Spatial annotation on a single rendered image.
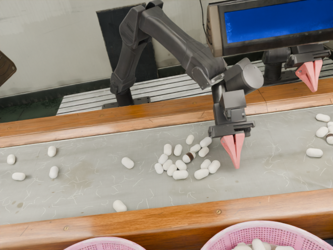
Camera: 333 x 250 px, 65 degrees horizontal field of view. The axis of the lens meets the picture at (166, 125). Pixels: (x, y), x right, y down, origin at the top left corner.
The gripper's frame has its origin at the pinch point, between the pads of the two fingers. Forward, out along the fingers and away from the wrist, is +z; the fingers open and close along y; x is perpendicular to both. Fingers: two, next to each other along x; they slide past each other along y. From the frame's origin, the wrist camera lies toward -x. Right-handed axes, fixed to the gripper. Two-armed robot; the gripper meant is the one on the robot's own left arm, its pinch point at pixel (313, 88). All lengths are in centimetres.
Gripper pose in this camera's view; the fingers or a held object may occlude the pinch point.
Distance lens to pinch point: 81.2
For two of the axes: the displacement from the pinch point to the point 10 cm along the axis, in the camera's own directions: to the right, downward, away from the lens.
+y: 9.9, -1.3, -0.6
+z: 1.1, 9.7, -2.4
